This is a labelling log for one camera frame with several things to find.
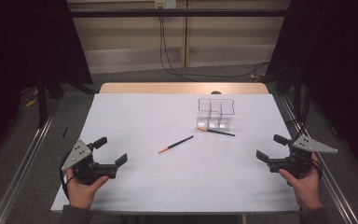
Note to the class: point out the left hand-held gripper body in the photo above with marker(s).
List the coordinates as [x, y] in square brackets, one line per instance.
[82, 168]

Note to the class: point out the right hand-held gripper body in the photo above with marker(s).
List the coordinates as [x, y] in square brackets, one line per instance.
[298, 158]

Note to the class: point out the black pencil with orange end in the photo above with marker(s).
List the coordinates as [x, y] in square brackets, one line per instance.
[177, 143]
[217, 131]

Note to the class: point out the clear acrylic pen holder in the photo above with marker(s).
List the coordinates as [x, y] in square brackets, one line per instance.
[213, 119]

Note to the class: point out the person's left hand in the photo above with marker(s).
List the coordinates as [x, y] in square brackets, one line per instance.
[80, 193]

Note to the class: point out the person's right hand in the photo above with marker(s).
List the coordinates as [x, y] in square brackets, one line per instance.
[307, 189]

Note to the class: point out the small black stick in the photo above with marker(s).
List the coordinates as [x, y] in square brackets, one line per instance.
[65, 132]

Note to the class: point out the white table cover sheet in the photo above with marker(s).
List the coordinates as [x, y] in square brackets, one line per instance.
[167, 180]

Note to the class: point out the small dark round object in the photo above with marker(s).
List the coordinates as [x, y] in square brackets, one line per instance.
[216, 92]

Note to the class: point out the yellow item on floor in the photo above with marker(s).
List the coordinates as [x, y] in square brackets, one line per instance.
[31, 102]

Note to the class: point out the wooden table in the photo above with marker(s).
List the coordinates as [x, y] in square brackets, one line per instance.
[167, 88]

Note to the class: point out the black curtain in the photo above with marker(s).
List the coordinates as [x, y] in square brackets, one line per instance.
[338, 62]
[24, 40]

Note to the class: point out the metal floor rail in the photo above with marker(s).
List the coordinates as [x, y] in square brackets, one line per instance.
[21, 174]
[332, 183]

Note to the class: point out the black stand post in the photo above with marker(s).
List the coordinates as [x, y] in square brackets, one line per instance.
[297, 99]
[42, 102]

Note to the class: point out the black horizontal frame bar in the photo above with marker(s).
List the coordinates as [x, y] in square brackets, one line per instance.
[167, 13]

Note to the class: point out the white wall power outlet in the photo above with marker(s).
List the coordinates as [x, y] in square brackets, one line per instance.
[165, 3]

